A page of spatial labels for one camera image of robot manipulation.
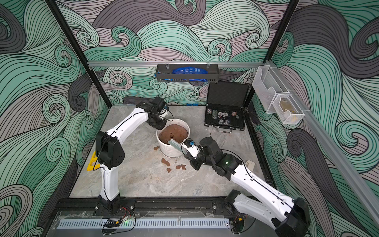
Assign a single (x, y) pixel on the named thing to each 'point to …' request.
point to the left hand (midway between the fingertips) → (163, 124)
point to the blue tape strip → (194, 104)
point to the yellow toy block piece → (92, 162)
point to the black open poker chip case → (224, 108)
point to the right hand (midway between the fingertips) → (189, 153)
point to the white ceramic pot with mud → (176, 129)
